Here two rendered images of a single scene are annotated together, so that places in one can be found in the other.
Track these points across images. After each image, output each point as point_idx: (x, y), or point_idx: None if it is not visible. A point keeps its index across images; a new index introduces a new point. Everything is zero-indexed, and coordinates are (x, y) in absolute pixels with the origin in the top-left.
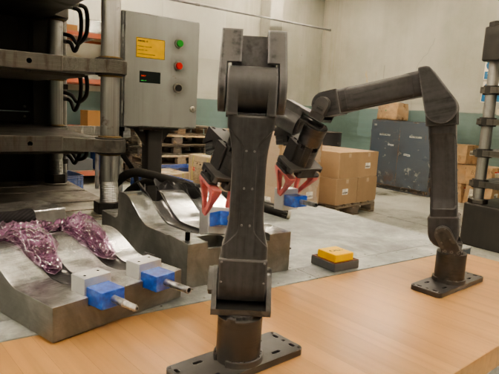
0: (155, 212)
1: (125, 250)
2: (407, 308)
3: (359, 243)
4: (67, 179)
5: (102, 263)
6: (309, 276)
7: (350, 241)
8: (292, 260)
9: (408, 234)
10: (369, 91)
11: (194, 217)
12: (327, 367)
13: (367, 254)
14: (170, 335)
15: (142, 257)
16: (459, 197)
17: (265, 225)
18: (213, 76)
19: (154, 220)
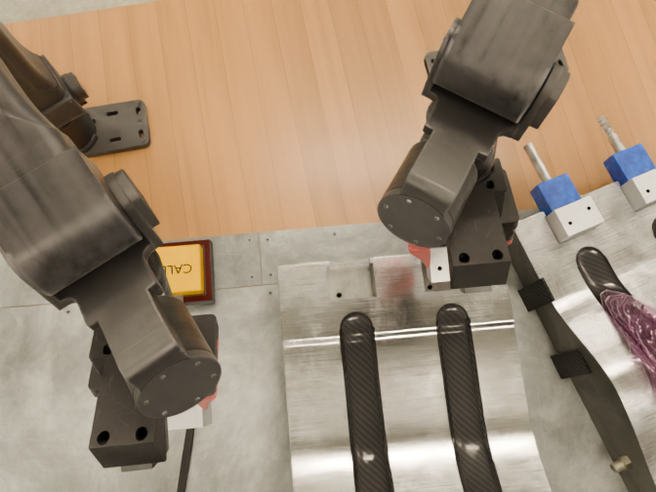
0: (504, 476)
1: (583, 317)
2: (219, 97)
3: (7, 389)
4: None
5: (622, 281)
6: (266, 243)
7: (16, 406)
8: (236, 329)
9: None
10: (5, 69)
11: (412, 456)
12: (416, 29)
13: (67, 307)
14: (541, 143)
15: (580, 223)
16: None
17: (297, 328)
18: None
19: (510, 448)
